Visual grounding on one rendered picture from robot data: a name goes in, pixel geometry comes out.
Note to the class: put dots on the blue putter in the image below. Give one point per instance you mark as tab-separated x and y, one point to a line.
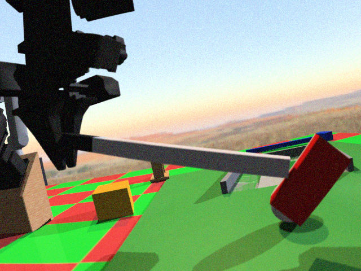
326	135

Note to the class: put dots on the large green mat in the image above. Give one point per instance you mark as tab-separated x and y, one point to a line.
192	226

